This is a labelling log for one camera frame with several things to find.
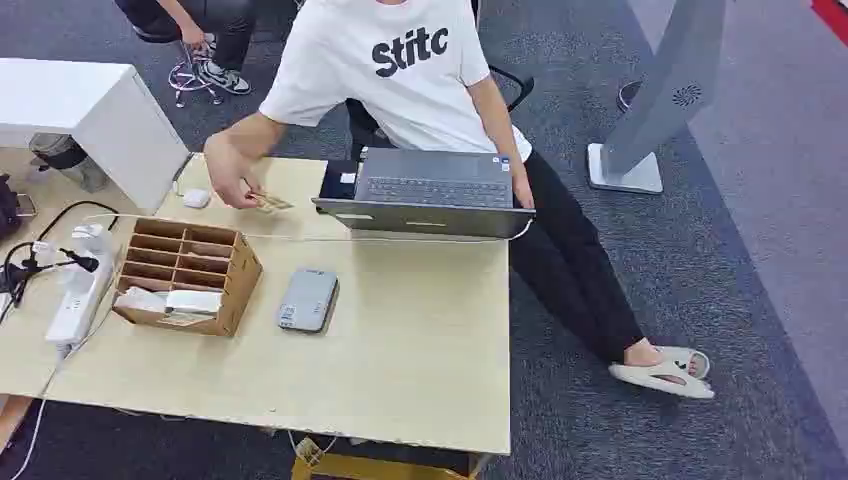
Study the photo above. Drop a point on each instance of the grey card reader device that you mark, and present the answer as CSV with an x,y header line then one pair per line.
x,y
308,299

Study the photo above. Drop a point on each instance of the white power strip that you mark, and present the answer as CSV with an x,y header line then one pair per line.
x,y
76,305

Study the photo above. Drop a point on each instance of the black bag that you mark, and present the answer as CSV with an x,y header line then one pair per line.
x,y
6,208

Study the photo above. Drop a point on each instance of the person in white shirt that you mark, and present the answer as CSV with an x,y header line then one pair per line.
x,y
411,99

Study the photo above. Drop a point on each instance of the clear wrapped card packet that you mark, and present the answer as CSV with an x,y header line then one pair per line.
x,y
139,300

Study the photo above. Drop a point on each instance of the grey floor stand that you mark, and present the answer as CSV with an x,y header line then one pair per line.
x,y
652,99

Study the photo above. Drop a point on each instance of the grey open laptop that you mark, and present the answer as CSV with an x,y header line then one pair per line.
x,y
430,192

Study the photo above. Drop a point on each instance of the black office chair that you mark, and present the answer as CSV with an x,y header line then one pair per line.
x,y
361,129

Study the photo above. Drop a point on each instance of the chrome chair base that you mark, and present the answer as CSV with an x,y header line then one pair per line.
x,y
189,79

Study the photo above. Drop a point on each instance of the cream slipper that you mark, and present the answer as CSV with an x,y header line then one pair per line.
x,y
662,378

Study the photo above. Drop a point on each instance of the person's right hand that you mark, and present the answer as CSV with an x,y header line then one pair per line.
x,y
225,169

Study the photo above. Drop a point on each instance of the small white mouse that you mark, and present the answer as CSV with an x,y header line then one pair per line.
x,y
196,198

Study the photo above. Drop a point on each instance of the wooden card box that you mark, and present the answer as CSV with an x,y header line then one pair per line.
x,y
235,278

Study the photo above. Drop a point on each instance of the white cabinet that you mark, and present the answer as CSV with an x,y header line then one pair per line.
x,y
112,119

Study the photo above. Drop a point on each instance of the black box with label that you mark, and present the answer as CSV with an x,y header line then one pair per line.
x,y
338,180

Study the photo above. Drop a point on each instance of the patterned card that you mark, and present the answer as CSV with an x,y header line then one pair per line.
x,y
275,203

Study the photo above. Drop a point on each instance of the person's left hand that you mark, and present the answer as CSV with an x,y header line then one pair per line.
x,y
523,189

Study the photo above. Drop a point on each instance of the white card packet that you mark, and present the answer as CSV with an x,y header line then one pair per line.
x,y
193,302

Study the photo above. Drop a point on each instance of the red floor strip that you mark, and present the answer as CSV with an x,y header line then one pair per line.
x,y
833,16

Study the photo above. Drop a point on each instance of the yellow desk frame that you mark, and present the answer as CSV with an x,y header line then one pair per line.
x,y
371,469

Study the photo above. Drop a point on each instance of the person in dark clothes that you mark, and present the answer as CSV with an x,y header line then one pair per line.
x,y
225,26

